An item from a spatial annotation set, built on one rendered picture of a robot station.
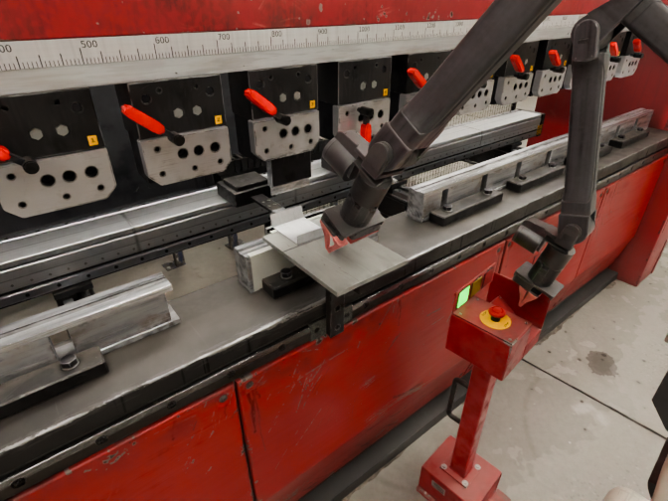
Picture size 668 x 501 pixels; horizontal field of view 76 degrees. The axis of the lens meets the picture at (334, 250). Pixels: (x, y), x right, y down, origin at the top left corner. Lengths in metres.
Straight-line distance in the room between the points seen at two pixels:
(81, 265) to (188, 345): 0.35
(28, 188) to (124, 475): 0.54
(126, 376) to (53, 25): 0.55
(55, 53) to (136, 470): 0.72
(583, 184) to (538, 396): 1.25
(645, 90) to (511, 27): 2.20
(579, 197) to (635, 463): 1.25
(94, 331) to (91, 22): 0.51
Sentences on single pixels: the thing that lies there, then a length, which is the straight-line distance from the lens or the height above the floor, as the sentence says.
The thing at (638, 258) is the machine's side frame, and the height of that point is 0.17.
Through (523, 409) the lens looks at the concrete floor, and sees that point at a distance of 2.02.
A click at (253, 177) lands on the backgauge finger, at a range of 1.18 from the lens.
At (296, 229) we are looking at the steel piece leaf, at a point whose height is 1.00.
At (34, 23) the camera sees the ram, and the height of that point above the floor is 1.42.
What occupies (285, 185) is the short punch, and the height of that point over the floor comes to 1.09.
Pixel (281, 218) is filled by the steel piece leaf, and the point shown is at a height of 1.01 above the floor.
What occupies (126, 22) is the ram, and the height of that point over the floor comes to 1.42.
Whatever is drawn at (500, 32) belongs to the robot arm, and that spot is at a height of 1.41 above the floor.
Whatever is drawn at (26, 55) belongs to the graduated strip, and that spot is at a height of 1.39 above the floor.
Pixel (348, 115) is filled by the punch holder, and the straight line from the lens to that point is 0.96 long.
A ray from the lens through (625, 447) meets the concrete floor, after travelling 2.07.
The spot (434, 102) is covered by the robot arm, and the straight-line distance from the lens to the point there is 0.63.
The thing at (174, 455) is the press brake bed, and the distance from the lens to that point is 1.00.
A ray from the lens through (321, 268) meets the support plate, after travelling 0.82.
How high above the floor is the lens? 1.45
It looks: 31 degrees down
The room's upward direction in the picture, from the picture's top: straight up
